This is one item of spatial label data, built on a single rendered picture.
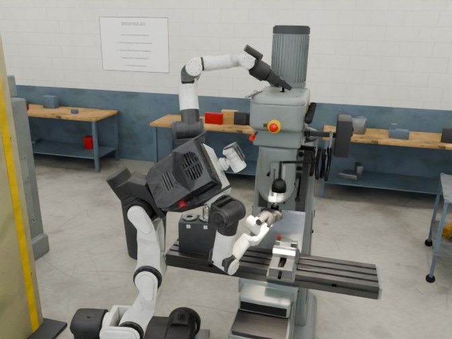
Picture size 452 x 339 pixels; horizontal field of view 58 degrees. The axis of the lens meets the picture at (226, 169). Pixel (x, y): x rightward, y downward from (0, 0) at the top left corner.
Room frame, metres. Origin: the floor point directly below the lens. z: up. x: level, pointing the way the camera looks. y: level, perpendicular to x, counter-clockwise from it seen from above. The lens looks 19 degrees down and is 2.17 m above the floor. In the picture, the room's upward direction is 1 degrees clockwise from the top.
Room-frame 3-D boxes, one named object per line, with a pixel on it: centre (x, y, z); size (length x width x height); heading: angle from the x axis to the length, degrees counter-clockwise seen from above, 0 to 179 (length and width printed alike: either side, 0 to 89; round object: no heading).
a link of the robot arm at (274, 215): (1.99, -0.23, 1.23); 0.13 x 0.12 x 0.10; 61
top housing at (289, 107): (2.09, -0.28, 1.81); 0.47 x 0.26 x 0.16; 166
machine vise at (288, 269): (2.03, -0.34, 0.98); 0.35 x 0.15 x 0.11; 166
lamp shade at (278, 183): (1.87, -0.26, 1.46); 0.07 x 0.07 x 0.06
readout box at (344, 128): (2.28, -0.67, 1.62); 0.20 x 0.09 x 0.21; 166
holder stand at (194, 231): (2.20, 0.16, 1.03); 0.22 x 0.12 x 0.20; 87
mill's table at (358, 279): (2.08, -0.26, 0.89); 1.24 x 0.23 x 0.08; 76
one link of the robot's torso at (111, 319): (1.79, 0.52, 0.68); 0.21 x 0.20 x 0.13; 87
